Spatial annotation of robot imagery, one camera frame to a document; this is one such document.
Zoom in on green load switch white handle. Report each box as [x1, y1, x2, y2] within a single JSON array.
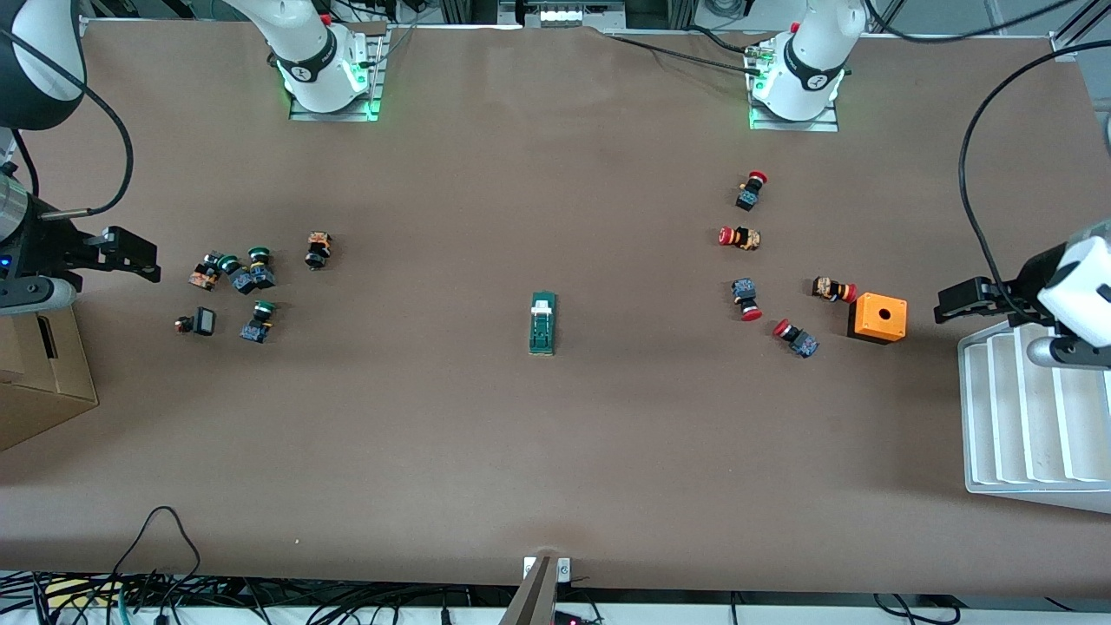
[[529, 291, 558, 357]]

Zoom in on orange box with hole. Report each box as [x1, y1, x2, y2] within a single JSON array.
[[847, 293, 909, 345]]

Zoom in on white stepped tray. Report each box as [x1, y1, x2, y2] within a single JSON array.
[[957, 317, 1111, 515]]

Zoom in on brown cardboard box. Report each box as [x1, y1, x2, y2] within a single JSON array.
[[0, 299, 99, 452]]

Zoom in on red button blue block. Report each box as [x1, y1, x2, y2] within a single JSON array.
[[772, 318, 820, 359], [731, 278, 764, 323]]

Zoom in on red button black block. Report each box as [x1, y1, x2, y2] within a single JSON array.
[[735, 170, 769, 212]]

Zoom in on yellow label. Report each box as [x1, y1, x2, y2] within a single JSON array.
[[45, 580, 114, 602]]

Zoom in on metal fixture with white lights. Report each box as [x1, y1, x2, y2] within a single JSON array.
[[521, 0, 626, 29]]

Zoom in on black switch with red knob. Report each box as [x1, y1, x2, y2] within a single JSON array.
[[174, 306, 218, 338]]

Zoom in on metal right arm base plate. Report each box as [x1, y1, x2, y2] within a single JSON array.
[[289, 24, 388, 122]]

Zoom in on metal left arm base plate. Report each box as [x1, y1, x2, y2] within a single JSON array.
[[748, 39, 840, 133]]

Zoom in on aluminium frame rail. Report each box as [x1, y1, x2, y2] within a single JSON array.
[[1049, 0, 1111, 60]]

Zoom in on looped black cable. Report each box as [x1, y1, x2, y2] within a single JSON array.
[[108, 506, 203, 600]]

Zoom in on tangled black cables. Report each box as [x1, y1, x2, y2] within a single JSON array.
[[0, 569, 487, 625]]

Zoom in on black cable on table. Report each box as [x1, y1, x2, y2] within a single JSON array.
[[606, 31, 758, 74]]

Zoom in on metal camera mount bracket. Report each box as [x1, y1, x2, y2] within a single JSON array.
[[499, 556, 574, 625]]

